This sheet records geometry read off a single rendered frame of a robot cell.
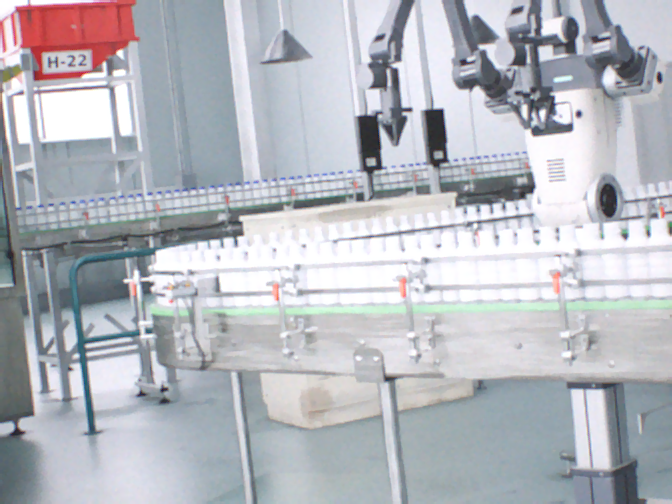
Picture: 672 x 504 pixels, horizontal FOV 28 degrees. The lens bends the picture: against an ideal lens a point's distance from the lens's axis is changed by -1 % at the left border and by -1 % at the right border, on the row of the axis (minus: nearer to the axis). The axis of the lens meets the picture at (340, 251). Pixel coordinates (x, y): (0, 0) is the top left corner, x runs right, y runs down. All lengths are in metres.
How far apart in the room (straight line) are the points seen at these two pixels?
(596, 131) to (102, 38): 6.55
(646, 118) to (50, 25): 4.20
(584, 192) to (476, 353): 0.72
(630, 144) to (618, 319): 6.30
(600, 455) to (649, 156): 5.56
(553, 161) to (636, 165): 5.43
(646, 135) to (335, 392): 3.06
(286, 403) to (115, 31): 3.49
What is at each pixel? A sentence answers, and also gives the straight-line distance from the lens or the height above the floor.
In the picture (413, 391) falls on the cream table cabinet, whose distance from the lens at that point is 7.65.
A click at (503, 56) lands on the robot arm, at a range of 3.20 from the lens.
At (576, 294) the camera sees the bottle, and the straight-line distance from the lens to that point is 3.04.
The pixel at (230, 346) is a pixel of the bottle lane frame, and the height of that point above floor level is 0.89.
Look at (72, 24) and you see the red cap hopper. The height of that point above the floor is 2.64.
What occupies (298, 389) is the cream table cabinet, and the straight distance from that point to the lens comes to 7.40.
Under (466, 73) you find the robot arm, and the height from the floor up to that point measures 1.58.
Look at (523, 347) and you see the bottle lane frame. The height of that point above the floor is 0.90.
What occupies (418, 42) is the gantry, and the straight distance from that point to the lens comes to 9.86.
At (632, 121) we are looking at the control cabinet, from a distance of 9.18.
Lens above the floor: 1.32
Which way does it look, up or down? 3 degrees down
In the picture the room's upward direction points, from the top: 6 degrees counter-clockwise
